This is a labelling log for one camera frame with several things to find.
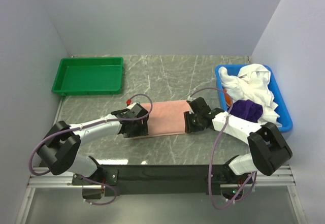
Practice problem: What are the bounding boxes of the pink towel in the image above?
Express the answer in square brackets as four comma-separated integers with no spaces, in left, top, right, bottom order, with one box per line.
[139,100,190,138]

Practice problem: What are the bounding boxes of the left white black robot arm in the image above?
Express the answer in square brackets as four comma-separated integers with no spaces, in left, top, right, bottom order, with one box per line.
[36,103,149,184]

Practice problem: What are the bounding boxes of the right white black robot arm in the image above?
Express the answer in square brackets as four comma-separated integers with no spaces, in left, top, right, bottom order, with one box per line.
[184,97,293,184]

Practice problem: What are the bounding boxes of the orange towel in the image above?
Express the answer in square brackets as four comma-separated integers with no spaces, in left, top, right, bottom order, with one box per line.
[223,88,232,107]

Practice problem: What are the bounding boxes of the purple towel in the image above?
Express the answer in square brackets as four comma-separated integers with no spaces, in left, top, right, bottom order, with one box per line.
[230,100,263,123]

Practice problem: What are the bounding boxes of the white crumpled towel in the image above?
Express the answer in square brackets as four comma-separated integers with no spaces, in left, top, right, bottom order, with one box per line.
[217,64,282,127]

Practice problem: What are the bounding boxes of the green plastic tray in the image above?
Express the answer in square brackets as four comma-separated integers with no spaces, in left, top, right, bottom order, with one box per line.
[52,57,123,96]

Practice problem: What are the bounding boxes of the blue plastic bin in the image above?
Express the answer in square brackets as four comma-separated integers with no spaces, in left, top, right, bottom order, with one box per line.
[215,64,293,133]

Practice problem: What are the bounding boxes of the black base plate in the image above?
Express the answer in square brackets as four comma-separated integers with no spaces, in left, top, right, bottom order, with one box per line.
[71,165,257,197]

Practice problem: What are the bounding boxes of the aluminium frame rail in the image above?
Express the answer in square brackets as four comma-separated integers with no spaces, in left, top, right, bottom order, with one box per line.
[16,164,307,223]

